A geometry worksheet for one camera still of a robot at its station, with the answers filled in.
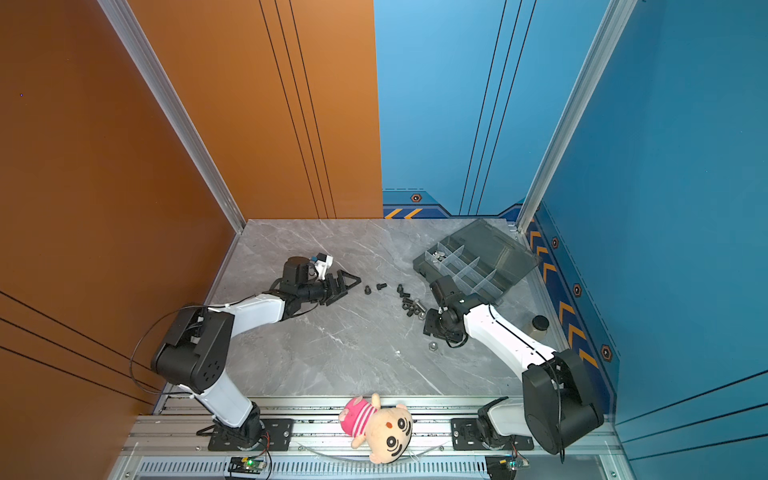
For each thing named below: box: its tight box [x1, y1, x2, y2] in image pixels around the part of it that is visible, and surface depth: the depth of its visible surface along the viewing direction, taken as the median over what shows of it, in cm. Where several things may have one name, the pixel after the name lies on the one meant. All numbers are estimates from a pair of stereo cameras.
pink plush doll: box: [338, 393, 413, 464], surface depth 70 cm
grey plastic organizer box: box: [412, 219, 541, 303], surface depth 109 cm
